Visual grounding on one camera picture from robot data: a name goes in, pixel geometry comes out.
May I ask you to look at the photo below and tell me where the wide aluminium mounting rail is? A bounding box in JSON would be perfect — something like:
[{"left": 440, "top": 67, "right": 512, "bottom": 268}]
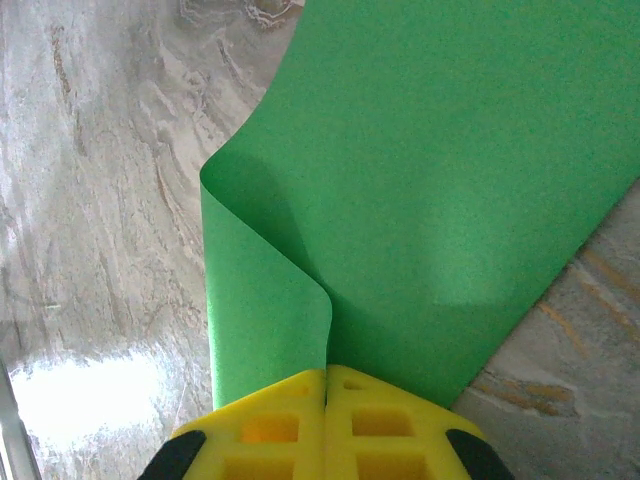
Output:
[{"left": 0, "top": 357, "right": 44, "bottom": 480}]

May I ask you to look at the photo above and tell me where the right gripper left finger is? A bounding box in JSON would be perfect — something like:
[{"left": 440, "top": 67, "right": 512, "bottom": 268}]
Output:
[{"left": 143, "top": 368, "right": 328, "bottom": 480}]

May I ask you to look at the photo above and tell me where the green cloth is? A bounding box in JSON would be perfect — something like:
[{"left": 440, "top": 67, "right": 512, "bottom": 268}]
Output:
[{"left": 199, "top": 0, "right": 640, "bottom": 412}]

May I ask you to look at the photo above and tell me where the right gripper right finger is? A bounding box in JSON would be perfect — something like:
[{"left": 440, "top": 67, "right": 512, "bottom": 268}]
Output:
[{"left": 324, "top": 363, "right": 517, "bottom": 480}]

